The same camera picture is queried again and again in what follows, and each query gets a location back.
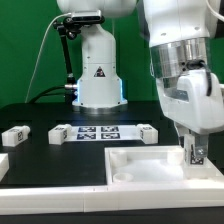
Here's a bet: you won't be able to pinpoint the white camera cable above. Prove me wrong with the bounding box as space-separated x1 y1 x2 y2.
24 12 73 104

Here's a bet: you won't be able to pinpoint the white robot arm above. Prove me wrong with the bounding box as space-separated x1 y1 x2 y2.
56 0 224 165

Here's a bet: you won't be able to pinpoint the white square table top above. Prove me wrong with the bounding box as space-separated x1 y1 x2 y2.
105 145 224 185

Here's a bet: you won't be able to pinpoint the black cables at base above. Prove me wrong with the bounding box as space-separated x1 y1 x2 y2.
28 85 68 104

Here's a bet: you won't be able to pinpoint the black camera on stand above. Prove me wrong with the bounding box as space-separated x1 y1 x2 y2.
53 11 105 104

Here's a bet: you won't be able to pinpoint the fiducial marker sheet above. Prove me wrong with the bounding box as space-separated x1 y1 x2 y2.
66 125 140 142

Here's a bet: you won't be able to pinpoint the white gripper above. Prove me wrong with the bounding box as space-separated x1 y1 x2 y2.
156 69 224 164

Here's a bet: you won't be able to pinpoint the white L-shaped fence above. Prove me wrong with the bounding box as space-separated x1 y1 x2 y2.
0 156 224 216

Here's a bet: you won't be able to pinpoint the white block left edge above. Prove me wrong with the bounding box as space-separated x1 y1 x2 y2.
0 153 9 181

